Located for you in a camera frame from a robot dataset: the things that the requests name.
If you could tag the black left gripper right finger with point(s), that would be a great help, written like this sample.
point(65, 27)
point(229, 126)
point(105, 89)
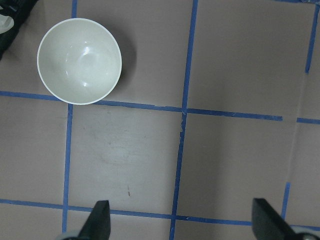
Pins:
point(267, 224)

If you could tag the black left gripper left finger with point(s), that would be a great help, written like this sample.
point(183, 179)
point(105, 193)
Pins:
point(98, 224)

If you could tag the white ceramic bowl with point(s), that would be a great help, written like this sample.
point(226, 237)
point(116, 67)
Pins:
point(79, 61)

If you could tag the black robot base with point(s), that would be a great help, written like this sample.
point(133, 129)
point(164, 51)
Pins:
point(13, 14)

